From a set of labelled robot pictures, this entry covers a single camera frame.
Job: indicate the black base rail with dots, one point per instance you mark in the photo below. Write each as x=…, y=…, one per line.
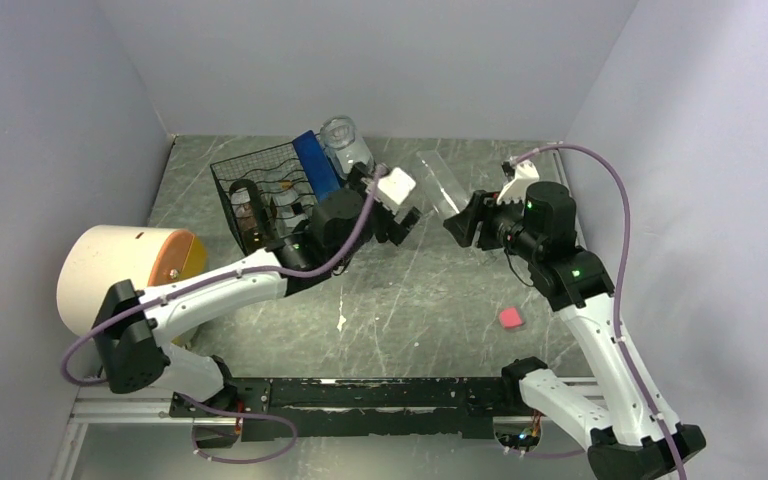
x=318, y=407

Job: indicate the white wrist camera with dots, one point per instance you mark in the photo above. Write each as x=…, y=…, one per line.
x=394, y=188
x=520, y=175

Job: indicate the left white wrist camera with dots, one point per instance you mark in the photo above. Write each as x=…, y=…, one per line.
x=394, y=188

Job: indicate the clear red-label bottle silver cap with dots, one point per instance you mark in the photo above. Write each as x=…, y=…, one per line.
x=344, y=145

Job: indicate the white cylindrical drum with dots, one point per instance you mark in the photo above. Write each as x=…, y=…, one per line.
x=106, y=254

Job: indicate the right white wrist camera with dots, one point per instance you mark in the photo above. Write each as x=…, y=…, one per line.
x=520, y=175

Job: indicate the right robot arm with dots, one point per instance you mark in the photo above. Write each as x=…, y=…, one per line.
x=635, y=434

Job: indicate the gold-foil wine bottle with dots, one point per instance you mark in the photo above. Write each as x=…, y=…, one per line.
x=247, y=207

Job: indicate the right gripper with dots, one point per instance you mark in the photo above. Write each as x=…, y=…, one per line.
x=483, y=208

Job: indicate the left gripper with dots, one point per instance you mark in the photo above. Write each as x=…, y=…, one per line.
x=392, y=229

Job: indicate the blue labelled water bottle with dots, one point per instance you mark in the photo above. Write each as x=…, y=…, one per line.
x=316, y=165

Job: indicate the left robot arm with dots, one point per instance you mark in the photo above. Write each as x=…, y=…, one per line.
x=134, y=330

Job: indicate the black wire wine rack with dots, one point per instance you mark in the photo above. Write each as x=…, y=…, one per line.
x=265, y=167

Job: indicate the pink small object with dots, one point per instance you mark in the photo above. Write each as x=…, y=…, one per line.
x=511, y=319

